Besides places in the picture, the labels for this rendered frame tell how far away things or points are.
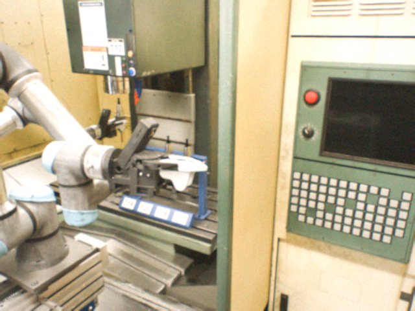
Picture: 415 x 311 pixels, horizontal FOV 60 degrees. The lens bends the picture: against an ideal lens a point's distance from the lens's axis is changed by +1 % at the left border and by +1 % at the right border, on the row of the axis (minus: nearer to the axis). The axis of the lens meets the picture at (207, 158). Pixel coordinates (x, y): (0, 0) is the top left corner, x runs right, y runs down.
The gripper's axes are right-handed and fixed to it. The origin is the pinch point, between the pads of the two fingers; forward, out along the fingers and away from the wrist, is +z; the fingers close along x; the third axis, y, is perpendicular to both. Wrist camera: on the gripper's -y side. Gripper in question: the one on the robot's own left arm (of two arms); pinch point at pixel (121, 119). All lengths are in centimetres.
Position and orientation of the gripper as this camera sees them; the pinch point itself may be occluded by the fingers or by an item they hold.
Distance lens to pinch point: 220.2
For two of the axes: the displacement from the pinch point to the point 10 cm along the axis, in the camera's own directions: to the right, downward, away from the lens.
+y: 0.0, 9.4, 3.5
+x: 8.7, 1.7, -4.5
